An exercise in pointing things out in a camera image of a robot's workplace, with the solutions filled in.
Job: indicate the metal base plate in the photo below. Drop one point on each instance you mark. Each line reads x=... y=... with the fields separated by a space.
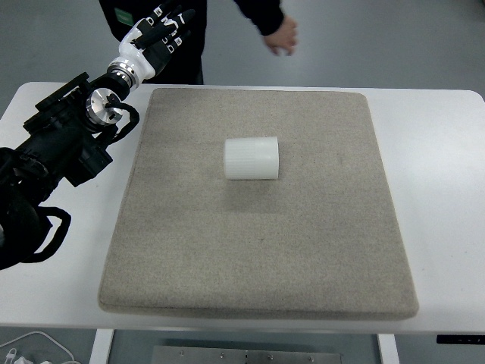
x=172 y=354

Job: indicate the black table control panel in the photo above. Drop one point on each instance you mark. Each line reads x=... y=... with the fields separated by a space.
x=461 y=339

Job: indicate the black robotic little finger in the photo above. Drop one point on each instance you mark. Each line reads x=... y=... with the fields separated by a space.
x=172 y=47

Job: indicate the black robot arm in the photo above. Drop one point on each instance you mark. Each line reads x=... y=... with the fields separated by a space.
x=70 y=134

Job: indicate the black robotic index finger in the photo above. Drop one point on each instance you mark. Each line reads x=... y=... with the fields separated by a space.
x=170 y=4

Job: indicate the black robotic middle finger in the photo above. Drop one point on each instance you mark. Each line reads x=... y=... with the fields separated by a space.
x=165 y=15

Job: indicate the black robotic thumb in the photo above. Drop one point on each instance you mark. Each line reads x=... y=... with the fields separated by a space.
x=182 y=20

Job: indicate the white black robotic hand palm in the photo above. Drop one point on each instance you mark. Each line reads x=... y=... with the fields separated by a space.
x=145 y=51

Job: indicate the person's bare hand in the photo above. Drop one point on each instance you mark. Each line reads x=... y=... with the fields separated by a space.
x=284 y=39

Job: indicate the beige felt mat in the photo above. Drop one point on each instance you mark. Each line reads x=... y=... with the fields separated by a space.
x=322 y=241

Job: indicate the person in black clothing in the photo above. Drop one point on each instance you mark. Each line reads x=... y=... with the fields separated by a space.
x=186 y=65

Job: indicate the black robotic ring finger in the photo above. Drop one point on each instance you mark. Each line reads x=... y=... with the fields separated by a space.
x=176 y=37

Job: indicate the white ribbed cup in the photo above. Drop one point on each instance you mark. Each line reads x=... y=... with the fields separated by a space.
x=252 y=158

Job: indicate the white table leg frame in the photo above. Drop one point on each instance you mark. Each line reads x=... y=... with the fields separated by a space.
x=101 y=347

